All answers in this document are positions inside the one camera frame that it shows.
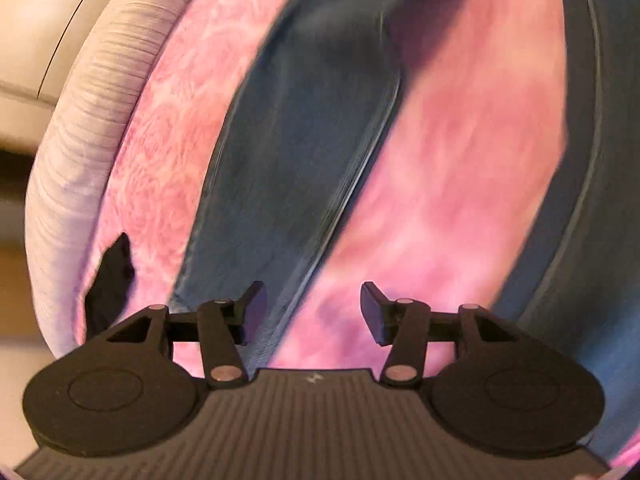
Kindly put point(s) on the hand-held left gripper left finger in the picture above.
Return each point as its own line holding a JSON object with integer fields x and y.
{"x": 256, "y": 310}

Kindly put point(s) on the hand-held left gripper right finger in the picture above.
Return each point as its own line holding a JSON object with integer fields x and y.
{"x": 372, "y": 312}

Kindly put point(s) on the blue denim jeans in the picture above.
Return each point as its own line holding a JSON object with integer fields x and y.
{"x": 300, "y": 150}

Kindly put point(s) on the dark cloth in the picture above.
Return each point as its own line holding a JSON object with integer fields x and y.
{"x": 112, "y": 280}

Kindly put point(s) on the pink rose blanket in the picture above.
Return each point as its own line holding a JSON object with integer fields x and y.
{"x": 450, "y": 160}

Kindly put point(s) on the grey ribbed quilt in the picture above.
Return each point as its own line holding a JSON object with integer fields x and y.
{"x": 75, "y": 135}

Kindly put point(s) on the beige cabinet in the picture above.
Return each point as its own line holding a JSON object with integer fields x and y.
{"x": 35, "y": 30}

